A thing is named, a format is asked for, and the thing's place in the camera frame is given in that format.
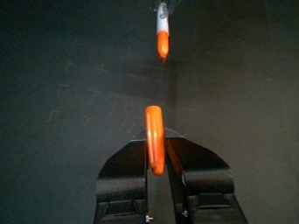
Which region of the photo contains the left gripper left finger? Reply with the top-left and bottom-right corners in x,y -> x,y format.
92,130 -> 150,224

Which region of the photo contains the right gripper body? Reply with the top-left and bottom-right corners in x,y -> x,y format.
151,0 -> 182,13

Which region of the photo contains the grey marker pen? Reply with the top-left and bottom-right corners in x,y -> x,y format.
155,1 -> 171,63

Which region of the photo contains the orange pen cap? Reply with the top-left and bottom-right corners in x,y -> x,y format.
144,105 -> 167,177

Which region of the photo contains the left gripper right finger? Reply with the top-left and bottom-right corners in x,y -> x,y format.
163,127 -> 249,224

